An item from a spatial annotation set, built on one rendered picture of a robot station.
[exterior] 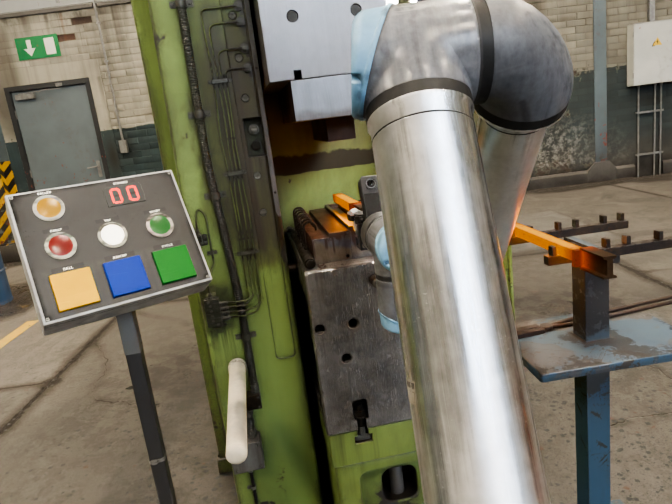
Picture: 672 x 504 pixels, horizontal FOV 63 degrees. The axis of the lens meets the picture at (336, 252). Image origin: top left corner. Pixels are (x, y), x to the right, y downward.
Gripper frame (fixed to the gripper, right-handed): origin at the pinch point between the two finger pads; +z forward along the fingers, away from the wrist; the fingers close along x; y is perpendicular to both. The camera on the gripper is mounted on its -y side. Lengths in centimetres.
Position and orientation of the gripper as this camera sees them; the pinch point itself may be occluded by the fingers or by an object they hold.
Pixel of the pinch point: (359, 208)
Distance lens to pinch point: 136.6
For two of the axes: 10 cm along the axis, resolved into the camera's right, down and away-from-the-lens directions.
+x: 9.8, -1.5, 1.4
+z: -1.7, -2.3, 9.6
